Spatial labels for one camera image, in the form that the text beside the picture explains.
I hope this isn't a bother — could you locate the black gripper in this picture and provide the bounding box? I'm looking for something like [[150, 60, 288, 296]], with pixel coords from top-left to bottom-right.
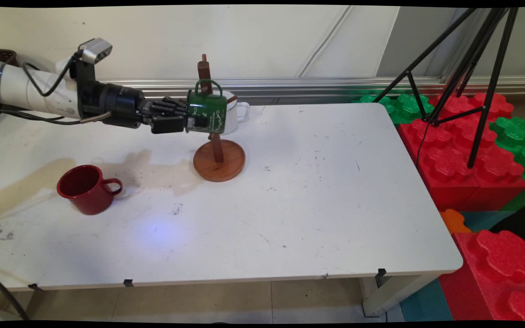
[[80, 81, 196, 135]]

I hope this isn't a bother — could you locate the green enamel mug white print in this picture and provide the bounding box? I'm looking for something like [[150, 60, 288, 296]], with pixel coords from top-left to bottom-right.
[[185, 79, 228, 135]]

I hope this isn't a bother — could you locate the brown wooden mug tree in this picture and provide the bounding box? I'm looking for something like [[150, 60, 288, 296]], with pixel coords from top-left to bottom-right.
[[178, 54, 247, 183]]

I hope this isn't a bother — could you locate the red enamel mug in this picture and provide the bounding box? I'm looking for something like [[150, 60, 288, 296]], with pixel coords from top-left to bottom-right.
[[57, 164, 124, 215]]

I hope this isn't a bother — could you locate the green foam block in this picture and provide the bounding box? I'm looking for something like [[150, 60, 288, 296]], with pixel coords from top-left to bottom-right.
[[351, 93, 435, 124], [488, 116, 525, 212]]

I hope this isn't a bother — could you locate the white table leg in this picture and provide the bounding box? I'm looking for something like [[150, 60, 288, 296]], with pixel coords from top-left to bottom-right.
[[358, 273, 441, 318]]

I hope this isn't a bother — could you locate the orange foam block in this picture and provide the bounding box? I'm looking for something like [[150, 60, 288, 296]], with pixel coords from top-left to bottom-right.
[[439, 209, 473, 235]]

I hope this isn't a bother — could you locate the black tripod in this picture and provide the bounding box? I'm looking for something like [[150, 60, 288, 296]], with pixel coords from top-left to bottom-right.
[[372, 7, 520, 170]]

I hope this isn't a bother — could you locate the teal foam mat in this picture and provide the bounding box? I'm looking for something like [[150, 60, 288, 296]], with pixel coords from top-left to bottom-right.
[[399, 278, 454, 322]]

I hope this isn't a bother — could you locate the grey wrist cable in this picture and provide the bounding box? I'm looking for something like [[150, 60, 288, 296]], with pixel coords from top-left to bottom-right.
[[0, 107, 113, 126]]

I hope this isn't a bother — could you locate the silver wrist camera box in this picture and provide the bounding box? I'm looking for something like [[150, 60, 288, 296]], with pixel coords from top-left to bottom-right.
[[79, 38, 113, 65]]

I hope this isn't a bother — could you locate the aluminium wall rail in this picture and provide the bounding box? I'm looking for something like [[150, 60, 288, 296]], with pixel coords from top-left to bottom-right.
[[0, 77, 525, 110]]

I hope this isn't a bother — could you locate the white wall conduit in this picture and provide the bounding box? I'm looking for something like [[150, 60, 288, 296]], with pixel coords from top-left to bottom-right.
[[298, 5, 353, 78]]

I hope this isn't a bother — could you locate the black floor cable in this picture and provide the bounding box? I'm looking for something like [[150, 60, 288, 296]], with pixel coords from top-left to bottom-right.
[[0, 269, 30, 321]]

